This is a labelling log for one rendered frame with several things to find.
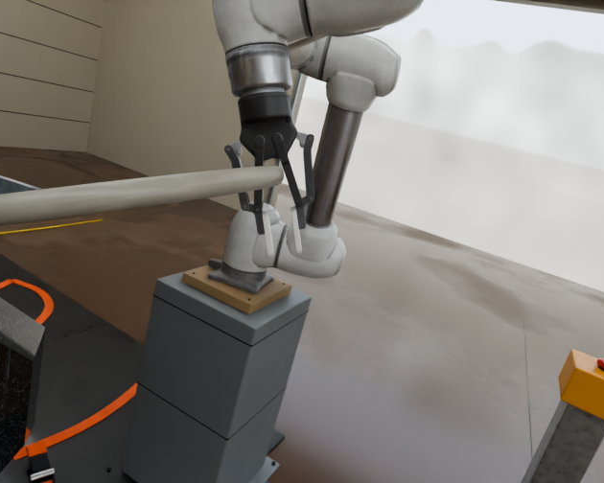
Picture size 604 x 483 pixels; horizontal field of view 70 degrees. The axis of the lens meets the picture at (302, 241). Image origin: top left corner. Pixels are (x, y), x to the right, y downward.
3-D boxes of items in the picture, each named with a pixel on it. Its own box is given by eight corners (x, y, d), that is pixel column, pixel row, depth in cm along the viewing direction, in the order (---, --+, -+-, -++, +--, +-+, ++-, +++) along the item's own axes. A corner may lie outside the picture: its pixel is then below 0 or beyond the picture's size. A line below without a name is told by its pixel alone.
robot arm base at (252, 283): (220, 261, 162) (222, 246, 161) (274, 280, 158) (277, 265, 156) (196, 273, 145) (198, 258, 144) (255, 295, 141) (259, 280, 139)
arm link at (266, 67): (230, 65, 66) (236, 105, 67) (220, 49, 57) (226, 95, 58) (289, 57, 66) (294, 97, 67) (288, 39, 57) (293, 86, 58)
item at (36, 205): (-201, 247, 49) (-210, 221, 48) (103, 203, 95) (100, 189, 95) (178, 207, 35) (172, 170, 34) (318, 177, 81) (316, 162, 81)
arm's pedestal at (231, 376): (190, 409, 204) (225, 252, 184) (279, 466, 185) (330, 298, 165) (99, 473, 160) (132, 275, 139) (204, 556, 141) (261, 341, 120)
